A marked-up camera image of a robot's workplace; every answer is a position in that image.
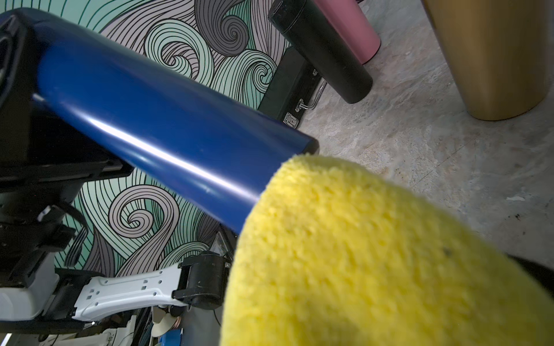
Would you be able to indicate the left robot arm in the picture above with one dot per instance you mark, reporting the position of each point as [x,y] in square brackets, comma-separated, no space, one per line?
[62,299]

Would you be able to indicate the gold thermos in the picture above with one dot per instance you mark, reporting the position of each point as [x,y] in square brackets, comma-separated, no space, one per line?
[497,52]

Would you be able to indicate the yellow grey cleaning cloth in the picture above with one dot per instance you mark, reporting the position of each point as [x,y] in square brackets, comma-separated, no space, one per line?
[332,254]

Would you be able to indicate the pink thermos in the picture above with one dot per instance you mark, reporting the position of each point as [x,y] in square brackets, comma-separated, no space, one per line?
[348,19]

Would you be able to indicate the black hard case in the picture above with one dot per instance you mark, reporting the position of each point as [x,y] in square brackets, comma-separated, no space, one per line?
[295,88]

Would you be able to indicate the black thermos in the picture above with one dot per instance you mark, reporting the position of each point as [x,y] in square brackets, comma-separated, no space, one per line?
[308,30]

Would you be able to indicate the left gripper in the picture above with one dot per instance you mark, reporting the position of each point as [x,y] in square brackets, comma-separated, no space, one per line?
[44,164]

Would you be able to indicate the blue thermos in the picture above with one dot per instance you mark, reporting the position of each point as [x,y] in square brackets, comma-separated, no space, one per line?
[213,151]

